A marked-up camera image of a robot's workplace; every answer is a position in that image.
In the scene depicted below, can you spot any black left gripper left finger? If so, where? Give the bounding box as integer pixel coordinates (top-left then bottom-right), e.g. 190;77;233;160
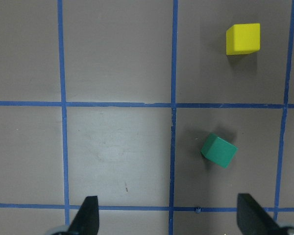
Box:
66;196;99;235

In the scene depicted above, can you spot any green wooden block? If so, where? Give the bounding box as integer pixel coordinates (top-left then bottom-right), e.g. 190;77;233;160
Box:
200;133;238;168

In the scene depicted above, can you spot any yellow wooden block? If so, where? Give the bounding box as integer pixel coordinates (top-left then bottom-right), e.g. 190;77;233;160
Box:
226;23;261;55

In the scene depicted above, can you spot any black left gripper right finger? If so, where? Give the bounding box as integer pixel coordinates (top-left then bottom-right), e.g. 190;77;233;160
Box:
236;193;287;235

